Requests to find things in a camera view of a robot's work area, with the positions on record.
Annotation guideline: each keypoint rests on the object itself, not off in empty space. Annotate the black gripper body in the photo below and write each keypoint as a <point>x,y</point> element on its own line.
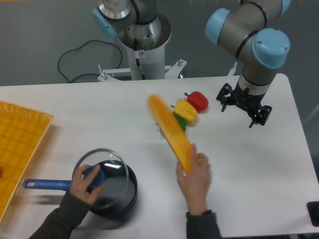
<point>247,102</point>

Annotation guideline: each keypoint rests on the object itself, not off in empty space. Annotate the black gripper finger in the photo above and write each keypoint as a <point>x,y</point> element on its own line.
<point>226,96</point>
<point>259,115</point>

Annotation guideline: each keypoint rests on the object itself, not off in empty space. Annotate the long yellow toy bread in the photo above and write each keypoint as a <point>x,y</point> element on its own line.
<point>178,141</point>

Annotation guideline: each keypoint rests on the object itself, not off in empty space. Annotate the dark pot with blue handle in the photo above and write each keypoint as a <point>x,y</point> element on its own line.
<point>127,202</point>

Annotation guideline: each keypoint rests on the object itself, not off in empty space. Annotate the glass lid with blue knob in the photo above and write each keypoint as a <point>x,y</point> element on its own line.
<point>113,173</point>

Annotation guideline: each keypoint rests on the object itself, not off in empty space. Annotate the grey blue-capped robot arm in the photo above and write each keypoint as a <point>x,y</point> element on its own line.
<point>243,33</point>

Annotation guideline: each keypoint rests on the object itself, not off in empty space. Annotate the right forearm dark sleeve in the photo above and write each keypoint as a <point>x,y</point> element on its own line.
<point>203,226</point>

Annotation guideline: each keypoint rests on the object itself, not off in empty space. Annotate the left forearm dark sleeve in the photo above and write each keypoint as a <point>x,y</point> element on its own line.
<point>60,223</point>

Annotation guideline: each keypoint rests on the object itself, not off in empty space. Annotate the person's right hand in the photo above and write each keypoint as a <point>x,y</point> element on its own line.
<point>195,184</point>

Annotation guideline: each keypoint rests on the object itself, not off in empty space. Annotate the person's left hand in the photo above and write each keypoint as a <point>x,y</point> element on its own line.
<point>80,185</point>

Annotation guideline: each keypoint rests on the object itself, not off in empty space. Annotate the red toy bell pepper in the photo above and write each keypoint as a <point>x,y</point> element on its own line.
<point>197,100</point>

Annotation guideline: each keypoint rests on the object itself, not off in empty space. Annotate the yellow toy bell pepper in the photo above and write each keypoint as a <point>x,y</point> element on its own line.
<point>186,111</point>

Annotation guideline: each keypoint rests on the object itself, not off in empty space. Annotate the green toy bell pepper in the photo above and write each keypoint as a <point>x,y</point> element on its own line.
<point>181,124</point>

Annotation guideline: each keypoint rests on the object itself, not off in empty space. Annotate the black object at table corner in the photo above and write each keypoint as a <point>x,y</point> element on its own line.
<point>313,209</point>

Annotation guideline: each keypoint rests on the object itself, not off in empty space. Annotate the yellow plastic basket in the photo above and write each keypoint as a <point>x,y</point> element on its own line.
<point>21,132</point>

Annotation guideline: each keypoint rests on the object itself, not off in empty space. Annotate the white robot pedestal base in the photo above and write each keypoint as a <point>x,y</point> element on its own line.
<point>145,46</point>

